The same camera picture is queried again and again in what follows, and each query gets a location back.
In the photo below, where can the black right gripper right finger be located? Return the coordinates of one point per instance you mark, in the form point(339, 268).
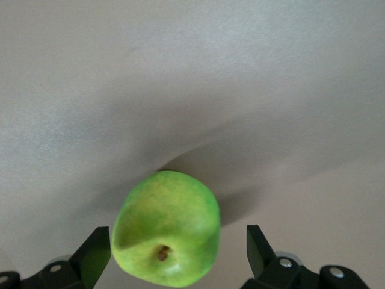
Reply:
point(264, 265)

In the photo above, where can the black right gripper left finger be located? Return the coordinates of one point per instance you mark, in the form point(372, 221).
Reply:
point(87, 265)

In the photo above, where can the green apple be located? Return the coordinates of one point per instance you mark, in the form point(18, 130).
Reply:
point(168, 219)

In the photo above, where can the brown table mat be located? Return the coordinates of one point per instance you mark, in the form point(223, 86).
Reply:
point(192, 75)

